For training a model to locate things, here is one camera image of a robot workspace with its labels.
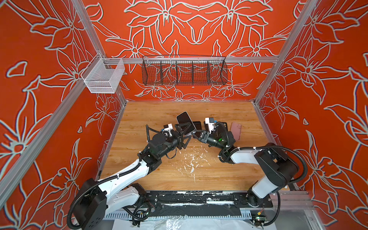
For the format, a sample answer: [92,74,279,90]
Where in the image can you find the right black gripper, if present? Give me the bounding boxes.
[190,131,227,152]

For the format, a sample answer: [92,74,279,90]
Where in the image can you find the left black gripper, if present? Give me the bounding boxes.
[158,123,190,159]

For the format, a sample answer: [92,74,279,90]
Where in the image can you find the phone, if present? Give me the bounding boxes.
[176,111,196,136]
[193,121,202,131]

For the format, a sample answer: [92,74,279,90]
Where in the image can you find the pink phone case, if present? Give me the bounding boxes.
[231,122,242,133]

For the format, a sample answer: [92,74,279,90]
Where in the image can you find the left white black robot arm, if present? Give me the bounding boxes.
[67,122,196,230]

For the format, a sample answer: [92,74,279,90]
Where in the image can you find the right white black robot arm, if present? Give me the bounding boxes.
[193,121,308,208]

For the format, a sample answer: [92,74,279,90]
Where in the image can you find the clear plastic bin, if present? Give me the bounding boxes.
[81,56,125,94]

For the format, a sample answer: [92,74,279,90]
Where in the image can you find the small green circuit board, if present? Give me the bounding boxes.
[251,214,267,226]

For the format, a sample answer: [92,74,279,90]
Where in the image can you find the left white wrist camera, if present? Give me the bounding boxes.
[162,124,173,138]

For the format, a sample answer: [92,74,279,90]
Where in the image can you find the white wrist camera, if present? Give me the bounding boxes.
[204,117,217,133]
[162,124,173,138]

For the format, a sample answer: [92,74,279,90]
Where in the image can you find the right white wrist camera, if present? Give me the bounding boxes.
[204,117,217,133]

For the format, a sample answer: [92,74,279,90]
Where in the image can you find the black wire basket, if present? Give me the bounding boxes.
[141,55,229,86]

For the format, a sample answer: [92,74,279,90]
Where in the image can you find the aluminium frame rails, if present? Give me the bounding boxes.
[0,0,368,230]

